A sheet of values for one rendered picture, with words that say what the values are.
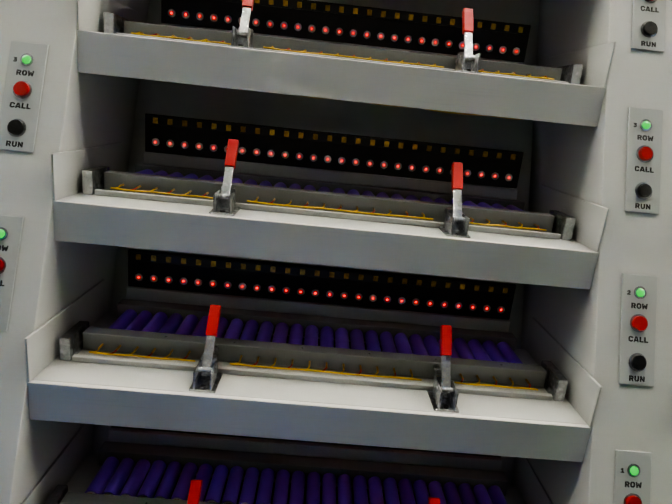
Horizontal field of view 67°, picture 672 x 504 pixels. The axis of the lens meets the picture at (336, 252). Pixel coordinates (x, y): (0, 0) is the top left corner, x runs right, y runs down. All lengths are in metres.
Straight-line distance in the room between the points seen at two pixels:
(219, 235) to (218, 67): 0.19
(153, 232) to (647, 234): 0.56
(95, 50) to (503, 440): 0.63
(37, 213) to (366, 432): 0.43
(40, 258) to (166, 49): 0.27
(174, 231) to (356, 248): 0.20
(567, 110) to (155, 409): 0.57
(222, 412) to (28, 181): 0.33
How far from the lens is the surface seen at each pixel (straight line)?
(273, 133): 0.75
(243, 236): 0.57
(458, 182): 0.62
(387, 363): 0.64
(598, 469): 0.67
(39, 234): 0.63
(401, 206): 0.64
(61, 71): 0.67
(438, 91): 0.63
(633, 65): 0.73
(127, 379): 0.62
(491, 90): 0.65
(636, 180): 0.68
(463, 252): 0.59
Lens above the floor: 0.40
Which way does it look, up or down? 5 degrees up
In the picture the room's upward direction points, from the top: 5 degrees clockwise
